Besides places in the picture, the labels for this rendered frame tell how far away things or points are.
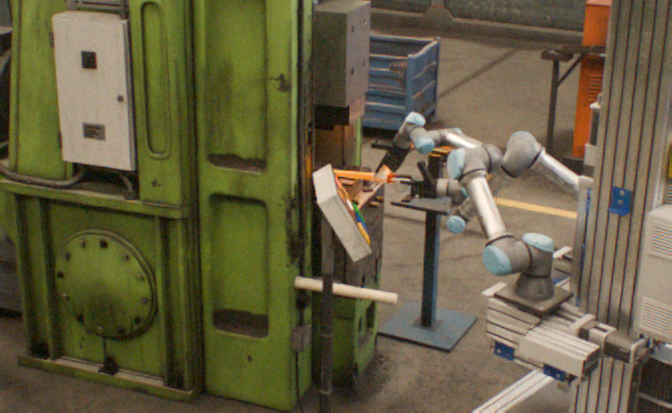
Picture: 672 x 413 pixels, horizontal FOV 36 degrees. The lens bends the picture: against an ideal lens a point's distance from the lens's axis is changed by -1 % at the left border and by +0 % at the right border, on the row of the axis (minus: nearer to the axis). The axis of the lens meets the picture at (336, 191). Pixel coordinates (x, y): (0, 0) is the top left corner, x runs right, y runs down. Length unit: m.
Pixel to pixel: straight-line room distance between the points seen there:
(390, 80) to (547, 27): 4.13
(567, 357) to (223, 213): 1.61
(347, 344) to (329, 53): 1.36
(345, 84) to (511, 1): 7.91
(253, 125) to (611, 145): 1.45
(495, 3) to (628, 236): 8.46
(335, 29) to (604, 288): 1.49
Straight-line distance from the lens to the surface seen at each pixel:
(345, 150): 4.89
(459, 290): 5.92
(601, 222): 3.98
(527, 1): 12.11
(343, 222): 3.93
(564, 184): 4.46
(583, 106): 7.83
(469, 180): 4.02
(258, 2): 4.21
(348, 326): 4.79
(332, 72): 4.36
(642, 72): 3.76
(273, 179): 4.31
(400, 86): 8.24
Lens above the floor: 2.59
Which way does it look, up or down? 21 degrees down
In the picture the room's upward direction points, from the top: 1 degrees clockwise
